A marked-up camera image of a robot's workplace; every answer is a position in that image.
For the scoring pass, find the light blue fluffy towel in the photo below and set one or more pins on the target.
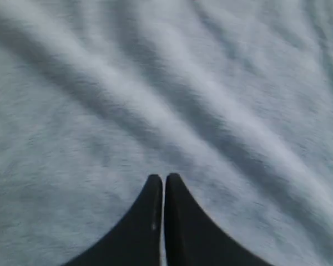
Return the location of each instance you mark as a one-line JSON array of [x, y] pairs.
[[236, 96]]

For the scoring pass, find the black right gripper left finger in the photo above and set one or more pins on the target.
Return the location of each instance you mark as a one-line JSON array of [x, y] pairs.
[[135, 239]]

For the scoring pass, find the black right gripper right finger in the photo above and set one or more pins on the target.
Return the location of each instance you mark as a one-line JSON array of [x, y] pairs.
[[192, 238]]

